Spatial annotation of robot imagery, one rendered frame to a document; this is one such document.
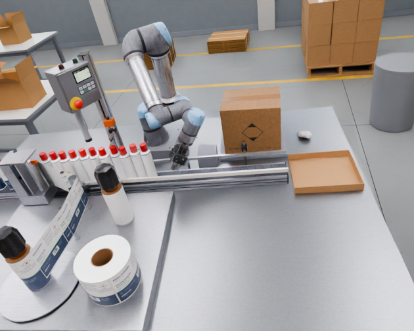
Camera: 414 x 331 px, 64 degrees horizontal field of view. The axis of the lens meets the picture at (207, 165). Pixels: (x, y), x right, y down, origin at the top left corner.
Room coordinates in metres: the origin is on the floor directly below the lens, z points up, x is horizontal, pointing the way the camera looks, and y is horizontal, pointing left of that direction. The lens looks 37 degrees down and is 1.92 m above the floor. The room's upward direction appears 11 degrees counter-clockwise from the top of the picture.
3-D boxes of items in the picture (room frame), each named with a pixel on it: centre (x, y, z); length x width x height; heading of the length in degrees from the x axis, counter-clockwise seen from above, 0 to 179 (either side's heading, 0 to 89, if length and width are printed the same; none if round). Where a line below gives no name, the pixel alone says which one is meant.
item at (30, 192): (1.37, 0.87, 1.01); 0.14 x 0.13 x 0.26; 79
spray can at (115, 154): (1.39, 0.43, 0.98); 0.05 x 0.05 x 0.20
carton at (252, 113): (1.56, -0.29, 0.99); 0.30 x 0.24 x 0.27; 75
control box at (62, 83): (1.49, 0.52, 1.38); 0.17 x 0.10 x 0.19; 134
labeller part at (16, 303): (0.83, 0.71, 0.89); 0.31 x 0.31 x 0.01
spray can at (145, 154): (1.36, 0.28, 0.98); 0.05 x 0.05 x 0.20
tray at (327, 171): (1.20, -0.55, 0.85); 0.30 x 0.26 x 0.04; 79
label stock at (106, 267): (0.77, 0.42, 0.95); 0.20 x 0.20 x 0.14
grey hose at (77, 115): (1.51, 0.58, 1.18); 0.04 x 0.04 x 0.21
